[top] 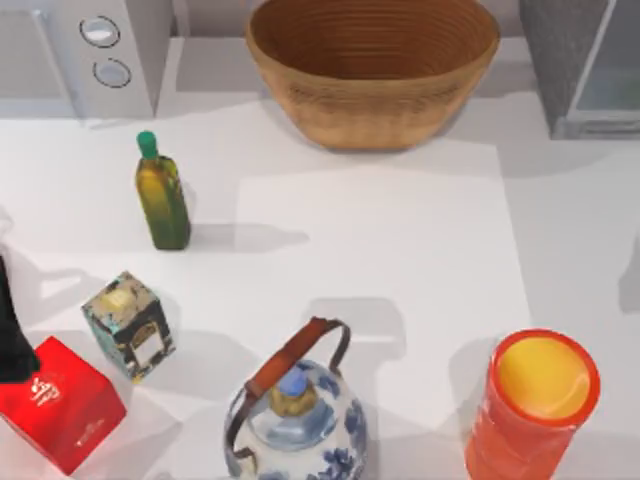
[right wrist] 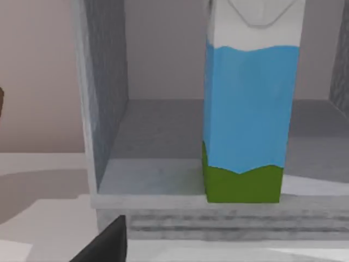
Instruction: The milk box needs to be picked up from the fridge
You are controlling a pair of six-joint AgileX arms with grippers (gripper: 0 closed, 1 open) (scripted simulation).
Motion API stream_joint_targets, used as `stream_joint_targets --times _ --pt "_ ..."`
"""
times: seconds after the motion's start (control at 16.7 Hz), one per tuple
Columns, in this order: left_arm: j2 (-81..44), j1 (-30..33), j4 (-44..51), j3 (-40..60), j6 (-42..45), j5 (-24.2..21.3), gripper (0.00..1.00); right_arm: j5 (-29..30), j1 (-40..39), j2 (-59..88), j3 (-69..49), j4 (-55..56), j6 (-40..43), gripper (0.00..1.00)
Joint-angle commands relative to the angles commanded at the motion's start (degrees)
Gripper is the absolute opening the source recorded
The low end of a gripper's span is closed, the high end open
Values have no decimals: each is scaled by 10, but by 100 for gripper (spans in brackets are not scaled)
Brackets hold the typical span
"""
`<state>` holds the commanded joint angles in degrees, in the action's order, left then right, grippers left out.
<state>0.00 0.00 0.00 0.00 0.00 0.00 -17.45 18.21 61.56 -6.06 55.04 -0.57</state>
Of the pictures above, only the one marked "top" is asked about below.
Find pale microwave oven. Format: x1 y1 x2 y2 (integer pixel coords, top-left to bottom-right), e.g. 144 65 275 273
0 0 177 129

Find blue and white teapot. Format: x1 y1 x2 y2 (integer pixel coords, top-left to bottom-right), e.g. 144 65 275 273
222 316 370 480

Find red box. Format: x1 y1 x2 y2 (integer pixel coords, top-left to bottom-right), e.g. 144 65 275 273
0 335 128 476

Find round microwave knob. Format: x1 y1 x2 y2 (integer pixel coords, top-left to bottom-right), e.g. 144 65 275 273
79 15 122 50
92 56 133 89

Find orange cup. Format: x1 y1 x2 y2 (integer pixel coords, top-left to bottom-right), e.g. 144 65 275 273
464 328 601 480

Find teal and black box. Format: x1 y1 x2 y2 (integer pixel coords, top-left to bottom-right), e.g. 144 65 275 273
81 270 178 385

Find woven wooden basket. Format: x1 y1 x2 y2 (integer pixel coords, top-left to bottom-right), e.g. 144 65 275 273
244 0 502 152

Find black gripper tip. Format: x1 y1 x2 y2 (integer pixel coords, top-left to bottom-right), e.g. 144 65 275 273
0 255 42 385

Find green oil bottle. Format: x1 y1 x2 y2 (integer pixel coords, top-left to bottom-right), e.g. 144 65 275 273
134 130 192 251

